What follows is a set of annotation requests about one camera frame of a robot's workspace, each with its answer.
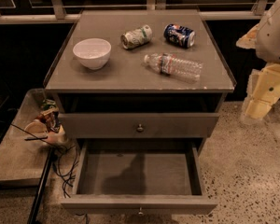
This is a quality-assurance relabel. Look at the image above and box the white ceramic bowl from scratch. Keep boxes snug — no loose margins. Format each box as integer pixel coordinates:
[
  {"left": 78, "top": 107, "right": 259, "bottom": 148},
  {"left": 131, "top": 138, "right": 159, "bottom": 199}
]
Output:
[{"left": 73, "top": 38, "right": 111, "bottom": 70}]

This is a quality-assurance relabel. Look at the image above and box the blue soda can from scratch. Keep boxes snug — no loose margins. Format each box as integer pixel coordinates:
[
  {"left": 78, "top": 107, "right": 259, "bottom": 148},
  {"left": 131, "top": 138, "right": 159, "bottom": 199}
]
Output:
[{"left": 163, "top": 24, "right": 195, "bottom": 49}]

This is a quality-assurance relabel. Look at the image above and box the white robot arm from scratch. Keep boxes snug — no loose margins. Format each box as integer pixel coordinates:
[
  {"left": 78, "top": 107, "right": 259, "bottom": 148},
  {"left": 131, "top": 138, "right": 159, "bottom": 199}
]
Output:
[{"left": 236, "top": 0, "right": 280, "bottom": 122}]

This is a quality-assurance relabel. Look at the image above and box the grey top drawer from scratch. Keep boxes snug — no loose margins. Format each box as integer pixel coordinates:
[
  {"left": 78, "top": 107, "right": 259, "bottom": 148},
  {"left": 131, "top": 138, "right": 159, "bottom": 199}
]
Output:
[{"left": 59, "top": 113, "right": 218, "bottom": 138}]

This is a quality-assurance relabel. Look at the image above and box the brass top drawer knob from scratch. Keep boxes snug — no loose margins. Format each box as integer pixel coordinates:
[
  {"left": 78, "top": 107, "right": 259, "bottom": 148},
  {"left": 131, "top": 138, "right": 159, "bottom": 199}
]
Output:
[{"left": 136, "top": 124, "right": 144, "bottom": 133}]

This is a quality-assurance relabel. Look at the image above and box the grey wooden drawer cabinet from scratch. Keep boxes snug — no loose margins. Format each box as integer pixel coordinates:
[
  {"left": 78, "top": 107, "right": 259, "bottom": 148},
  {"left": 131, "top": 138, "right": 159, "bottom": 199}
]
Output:
[{"left": 42, "top": 9, "right": 237, "bottom": 156}]

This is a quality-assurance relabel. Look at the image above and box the clear plastic water bottle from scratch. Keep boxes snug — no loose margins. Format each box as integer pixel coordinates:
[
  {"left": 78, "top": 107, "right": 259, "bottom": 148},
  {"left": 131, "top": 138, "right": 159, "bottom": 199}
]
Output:
[{"left": 144, "top": 53, "right": 203, "bottom": 83}]

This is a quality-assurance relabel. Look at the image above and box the black cable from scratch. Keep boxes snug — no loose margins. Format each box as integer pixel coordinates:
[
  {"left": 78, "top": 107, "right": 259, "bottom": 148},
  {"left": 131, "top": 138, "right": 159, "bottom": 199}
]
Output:
[{"left": 10, "top": 123, "right": 91, "bottom": 224}]

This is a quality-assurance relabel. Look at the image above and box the pile of small objects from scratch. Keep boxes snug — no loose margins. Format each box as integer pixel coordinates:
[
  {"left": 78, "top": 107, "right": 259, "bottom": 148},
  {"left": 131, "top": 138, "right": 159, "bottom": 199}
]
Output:
[{"left": 24, "top": 99, "right": 67, "bottom": 145}]

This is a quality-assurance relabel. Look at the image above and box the metal window railing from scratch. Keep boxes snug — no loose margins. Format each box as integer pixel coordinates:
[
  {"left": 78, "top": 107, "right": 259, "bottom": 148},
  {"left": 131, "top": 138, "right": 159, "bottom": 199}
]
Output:
[{"left": 0, "top": 0, "right": 280, "bottom": 25}]

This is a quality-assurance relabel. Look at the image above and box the green white soda can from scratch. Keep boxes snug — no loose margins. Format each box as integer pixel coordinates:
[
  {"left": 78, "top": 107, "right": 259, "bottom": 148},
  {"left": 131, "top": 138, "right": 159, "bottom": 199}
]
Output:
[{"left": 120, "top": 24, "right": 152, "bottom": 49}]

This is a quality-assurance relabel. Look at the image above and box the grey side tray table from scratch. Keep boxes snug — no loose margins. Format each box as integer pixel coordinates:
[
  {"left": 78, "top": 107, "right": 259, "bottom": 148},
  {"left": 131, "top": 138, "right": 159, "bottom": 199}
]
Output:
[{"left": 0, "top": 89, "right": 50, "bottom": 188}]

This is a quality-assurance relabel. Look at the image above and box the grey drawer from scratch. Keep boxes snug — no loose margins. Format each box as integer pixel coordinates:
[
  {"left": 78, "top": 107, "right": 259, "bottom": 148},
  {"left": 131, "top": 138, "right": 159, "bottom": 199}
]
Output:
[
  {"left": 59, "top": 113, "right": 218, "bottom": 138},
  {"left": 61, "top": 139, "right": 217, "bottom": 215}
]

